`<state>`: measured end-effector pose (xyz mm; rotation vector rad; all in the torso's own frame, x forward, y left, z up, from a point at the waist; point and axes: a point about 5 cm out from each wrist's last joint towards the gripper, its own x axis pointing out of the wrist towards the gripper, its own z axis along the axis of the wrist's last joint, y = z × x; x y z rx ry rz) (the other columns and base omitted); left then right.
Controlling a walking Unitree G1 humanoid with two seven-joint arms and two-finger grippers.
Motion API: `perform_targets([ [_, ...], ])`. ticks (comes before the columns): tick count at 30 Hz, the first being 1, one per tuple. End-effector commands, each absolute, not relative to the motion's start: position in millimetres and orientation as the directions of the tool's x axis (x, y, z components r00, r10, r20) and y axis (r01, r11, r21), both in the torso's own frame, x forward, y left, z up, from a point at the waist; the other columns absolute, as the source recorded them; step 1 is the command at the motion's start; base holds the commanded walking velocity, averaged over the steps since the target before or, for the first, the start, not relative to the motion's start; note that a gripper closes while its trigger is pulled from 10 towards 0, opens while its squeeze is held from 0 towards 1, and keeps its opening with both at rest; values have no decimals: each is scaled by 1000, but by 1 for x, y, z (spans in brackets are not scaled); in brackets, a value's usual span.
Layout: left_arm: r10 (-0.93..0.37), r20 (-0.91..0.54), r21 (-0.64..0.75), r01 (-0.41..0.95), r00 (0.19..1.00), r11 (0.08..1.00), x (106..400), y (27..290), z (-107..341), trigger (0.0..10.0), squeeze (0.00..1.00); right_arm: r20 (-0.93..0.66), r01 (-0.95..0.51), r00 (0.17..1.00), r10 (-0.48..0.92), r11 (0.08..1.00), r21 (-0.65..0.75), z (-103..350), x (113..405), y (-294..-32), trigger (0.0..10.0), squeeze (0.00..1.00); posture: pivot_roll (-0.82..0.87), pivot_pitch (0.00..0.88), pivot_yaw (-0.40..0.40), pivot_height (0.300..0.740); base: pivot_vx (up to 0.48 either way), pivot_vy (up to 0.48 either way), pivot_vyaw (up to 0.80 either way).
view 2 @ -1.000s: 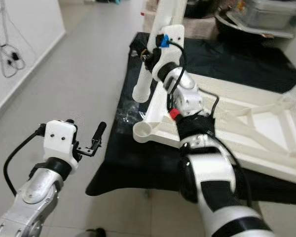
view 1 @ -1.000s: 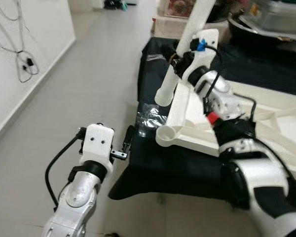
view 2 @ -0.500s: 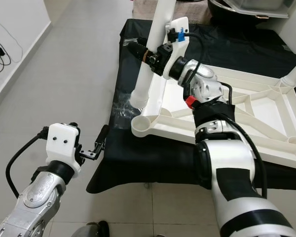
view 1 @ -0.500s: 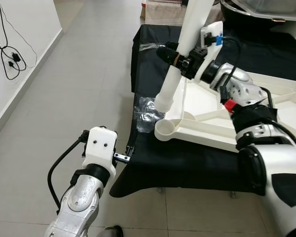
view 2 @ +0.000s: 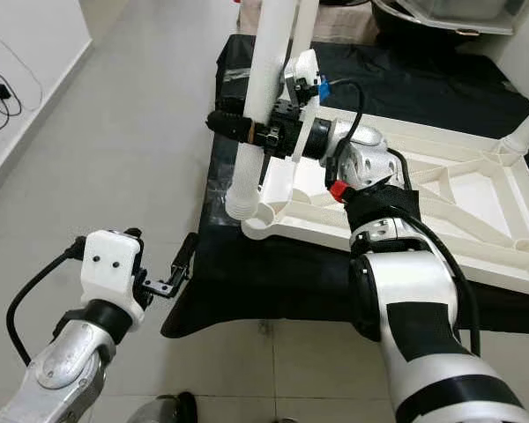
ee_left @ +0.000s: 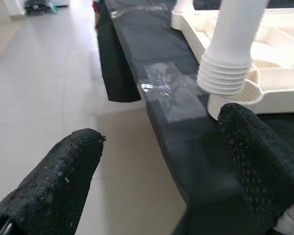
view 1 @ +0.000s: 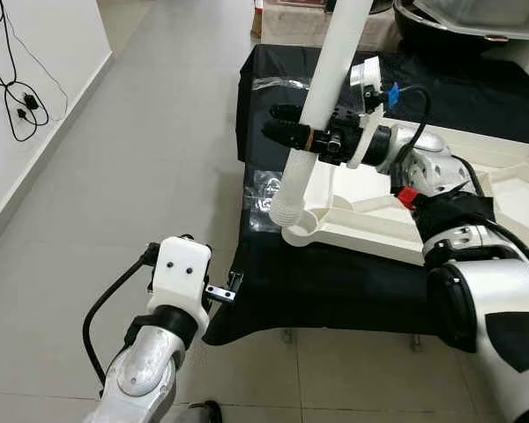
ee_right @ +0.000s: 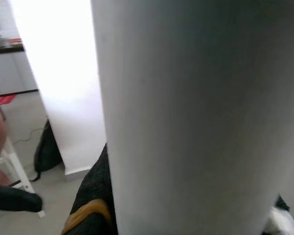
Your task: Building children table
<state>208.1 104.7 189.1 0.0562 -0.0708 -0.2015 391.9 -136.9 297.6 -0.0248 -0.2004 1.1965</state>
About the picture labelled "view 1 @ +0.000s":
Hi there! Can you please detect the white plastic children table top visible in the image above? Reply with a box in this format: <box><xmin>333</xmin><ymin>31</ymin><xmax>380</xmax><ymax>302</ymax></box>
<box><xmin>281</xmin><ymin>123</ymin><xmax>529</xmax><ymax>267</ymax></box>

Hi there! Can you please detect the clear tape strip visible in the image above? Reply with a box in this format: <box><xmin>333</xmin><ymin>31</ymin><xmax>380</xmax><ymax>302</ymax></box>
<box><xmin>250</xmin><ymin>78</ymin><xmax>315</xmax><ymax>92</ymax></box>

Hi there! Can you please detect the clear tape cross patch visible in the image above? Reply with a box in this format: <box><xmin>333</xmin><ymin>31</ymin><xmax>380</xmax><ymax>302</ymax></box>
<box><xmin>245</xmin><ymin>167</ymin><xmax>288</xmax><ymax>233</ymax></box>

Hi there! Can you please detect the black table cloth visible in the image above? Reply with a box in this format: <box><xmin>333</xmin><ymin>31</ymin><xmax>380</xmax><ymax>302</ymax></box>
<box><xmin>203</xmin><ymin>42</ymin><xmax>529</xmax><ymax>351</ymax></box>

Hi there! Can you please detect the grey robot left foot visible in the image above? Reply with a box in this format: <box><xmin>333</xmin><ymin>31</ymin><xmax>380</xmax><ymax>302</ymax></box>
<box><xmin>181</xmin><ymin>401</ymin><xmax>224</xmax><ymax>423</ymax></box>

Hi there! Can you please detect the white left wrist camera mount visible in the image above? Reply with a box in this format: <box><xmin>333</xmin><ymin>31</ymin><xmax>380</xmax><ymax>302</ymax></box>
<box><xmin>150</xmin><ymin>236</ymin><xmax>213</xmax><ymax>333</ymax></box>

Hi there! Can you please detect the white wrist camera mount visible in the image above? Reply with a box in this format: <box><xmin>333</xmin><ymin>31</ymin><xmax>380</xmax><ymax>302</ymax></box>
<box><xmin>150</xmin><ymin>236</ymin><xmax>213</xmax><ymax>333</ymax></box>
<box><xmin>346</xmin><ymin>56</ymin><xmax>391</xmax><ymax>170</ymax></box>

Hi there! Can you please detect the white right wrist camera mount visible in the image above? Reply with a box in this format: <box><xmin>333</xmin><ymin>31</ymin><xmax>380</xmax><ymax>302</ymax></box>
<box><xmin>346</xmin><ymin>56</ymin><xmax>391</xmax><ymax>170</ymax></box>

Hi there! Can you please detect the black left wrist camera cable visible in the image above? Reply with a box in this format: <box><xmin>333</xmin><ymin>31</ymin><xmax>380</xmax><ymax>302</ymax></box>
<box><xmin>81</xmin><ymin>251</ymin><xmax>160</xmax><ymax>386</ymax></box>

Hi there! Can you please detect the black wall cable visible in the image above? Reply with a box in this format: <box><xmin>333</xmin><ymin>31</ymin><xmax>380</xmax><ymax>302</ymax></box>
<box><xmin>0</xmin><ymin>0</ymin><xmax>71</xmax><ymax>143</ymax></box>

